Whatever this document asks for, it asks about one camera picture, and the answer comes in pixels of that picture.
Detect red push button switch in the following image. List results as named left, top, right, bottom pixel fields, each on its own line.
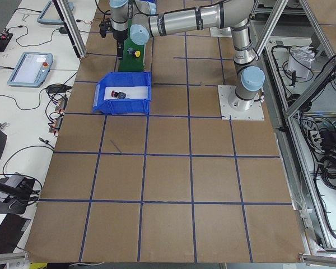
left=111, top=90, right=127, bottom=99

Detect green conveyor belt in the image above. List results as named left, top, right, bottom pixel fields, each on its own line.
left=118, top=19, right=145, bottom=72

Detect aluminium frame post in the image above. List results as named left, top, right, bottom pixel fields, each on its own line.
left=53, top=0, right=87, bottom=59

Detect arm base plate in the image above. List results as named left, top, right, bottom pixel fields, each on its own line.
left=218, top=85, right=265, bottom=121

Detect blue plastic bin left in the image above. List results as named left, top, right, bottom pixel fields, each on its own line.
left=92, top=72, right=151, bottom=115

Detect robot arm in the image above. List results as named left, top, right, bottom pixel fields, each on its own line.
left=128, top=1, right=265, bottom=112
left=99, top=1, right=156, bottom=43

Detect yellow push button switch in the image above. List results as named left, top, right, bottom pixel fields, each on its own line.
left=127, top=47, right=141, bottom=58

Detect white foam pad left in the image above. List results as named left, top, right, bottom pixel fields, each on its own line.
left=104, top=86, right=149, bottom=100

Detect teach pendant far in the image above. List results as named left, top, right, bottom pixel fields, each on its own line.
left=37, top=1, right=63, bottom=26

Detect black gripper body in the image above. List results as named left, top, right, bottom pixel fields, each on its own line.
left=99, top=18, right=113, bottom=38

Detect teach pendant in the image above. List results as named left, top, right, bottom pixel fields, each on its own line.
left=7, top=52, right=54, bottom=88
left=37, top=1, right=63, bottom=26

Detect teach pendant near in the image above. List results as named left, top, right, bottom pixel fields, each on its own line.
left=7, top=52, right=54, bottom=88

